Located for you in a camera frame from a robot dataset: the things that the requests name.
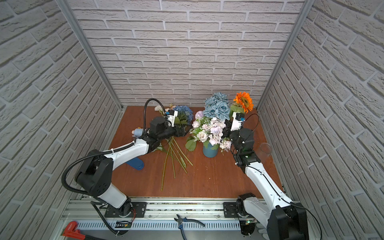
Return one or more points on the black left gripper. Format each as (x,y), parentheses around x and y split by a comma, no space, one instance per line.
(180,133)

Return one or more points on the pink white mixed bouquet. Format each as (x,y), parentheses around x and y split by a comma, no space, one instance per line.
(207,129)

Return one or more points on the teal ceramic vase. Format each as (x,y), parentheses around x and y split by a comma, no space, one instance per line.
(209,150)

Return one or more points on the light blue rose bouquet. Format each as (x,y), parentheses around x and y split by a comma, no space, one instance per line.
(217,106)

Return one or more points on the orange gerbera flower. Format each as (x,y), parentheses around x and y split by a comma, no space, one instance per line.
(242,103)

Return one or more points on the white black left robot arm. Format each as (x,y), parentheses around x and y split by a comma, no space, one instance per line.
(95,172)

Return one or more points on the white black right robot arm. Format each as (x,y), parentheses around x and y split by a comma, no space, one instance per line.
(282,219)

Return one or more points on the dark blue lying vase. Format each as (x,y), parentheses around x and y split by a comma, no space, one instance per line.
(136,163)

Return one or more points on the clear glass vase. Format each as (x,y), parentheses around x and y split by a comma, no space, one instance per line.
(263,152)

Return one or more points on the dark blue hydrangea flower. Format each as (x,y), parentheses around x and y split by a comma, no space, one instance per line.
(185,114)

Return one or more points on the cream white flower stem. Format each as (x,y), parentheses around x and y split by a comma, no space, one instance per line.
(158,108)

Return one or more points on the light blue small bottle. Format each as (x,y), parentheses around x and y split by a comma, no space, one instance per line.
(137,133)

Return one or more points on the white blue work glove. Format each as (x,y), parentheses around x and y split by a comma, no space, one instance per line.
(263,231)

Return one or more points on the red clamp tool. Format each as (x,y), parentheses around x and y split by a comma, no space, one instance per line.
(72,231)

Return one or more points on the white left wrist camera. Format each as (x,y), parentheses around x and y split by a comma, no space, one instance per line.
(171,116)

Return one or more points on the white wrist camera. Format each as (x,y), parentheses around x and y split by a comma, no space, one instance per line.
(171,116)
(238,120)

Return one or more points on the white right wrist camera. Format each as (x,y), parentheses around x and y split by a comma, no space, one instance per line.
(238,120)

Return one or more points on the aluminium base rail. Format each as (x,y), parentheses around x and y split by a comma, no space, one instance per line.
(158,214)

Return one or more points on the aluminium left corner post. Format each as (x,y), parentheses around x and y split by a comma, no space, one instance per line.
(83,40)

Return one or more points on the aluminium corner post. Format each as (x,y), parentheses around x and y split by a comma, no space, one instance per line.
(83,40)
(306,8)

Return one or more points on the aluminium right corner post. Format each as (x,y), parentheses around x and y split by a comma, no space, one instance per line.
(306,8)

